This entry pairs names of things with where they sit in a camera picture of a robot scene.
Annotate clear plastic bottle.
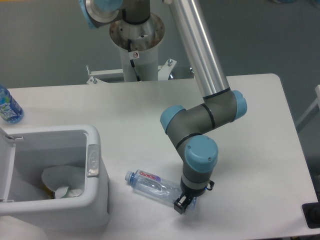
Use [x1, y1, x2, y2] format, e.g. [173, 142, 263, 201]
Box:
[125, 169, 182, 207]

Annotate black table clamp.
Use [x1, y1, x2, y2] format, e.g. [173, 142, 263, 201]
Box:
[302, 202, 320, 229]

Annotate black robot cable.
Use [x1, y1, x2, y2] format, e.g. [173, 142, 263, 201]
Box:
[126, 38, 141, 82]

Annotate white plastic trash can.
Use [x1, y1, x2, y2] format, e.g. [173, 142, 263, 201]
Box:
[0, 125, 110, 230]

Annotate white frame at right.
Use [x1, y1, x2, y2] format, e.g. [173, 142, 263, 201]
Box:
[295, 85, 320, 133]

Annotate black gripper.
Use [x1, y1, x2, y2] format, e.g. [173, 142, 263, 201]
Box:
[173, 178, 215, 215]

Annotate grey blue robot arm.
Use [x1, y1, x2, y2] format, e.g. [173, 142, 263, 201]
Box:
[79, 0, 247, 214]

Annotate blue labelled water bottle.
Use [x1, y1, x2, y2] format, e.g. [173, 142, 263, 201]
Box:
[0, 85, 24, 124]

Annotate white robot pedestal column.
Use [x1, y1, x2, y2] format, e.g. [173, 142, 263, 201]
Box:
[109, 13, 165, 82]

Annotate white metal base bracket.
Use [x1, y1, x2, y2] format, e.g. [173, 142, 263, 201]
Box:
[86, 58, 177, 85]

